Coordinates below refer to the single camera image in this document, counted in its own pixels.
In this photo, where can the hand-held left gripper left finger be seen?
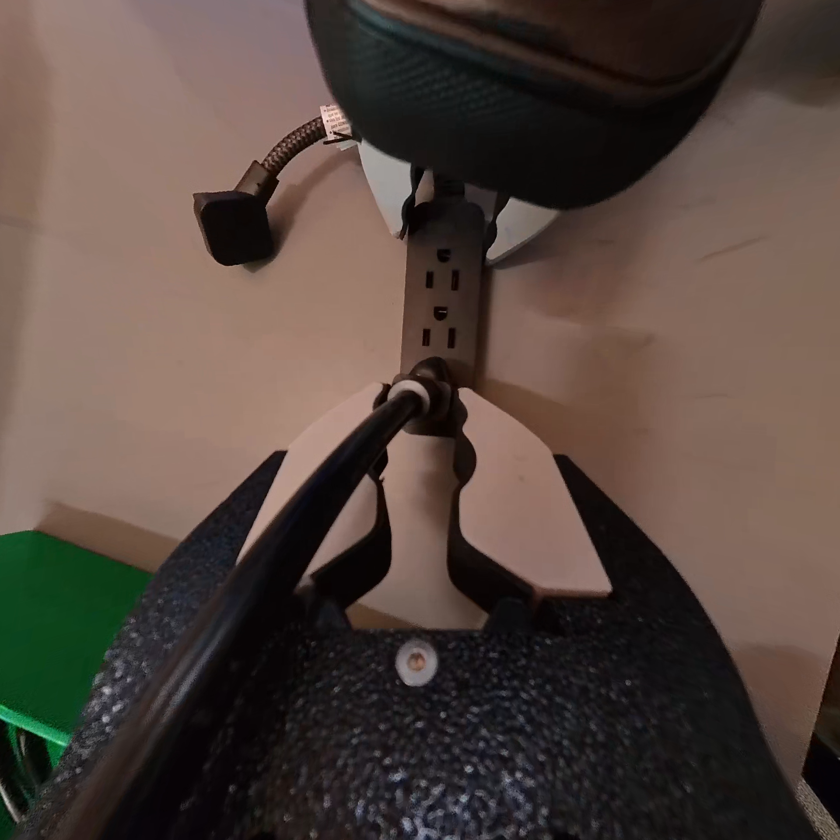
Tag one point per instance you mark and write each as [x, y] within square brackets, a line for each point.
[315, 448]

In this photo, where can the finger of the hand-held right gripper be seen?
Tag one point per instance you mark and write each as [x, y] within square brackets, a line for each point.
[525, 226]
[384, 184]

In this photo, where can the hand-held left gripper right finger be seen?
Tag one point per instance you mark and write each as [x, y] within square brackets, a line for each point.
[531, 525]

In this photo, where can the green plastic bin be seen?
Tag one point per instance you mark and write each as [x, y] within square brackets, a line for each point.
[59, 623]

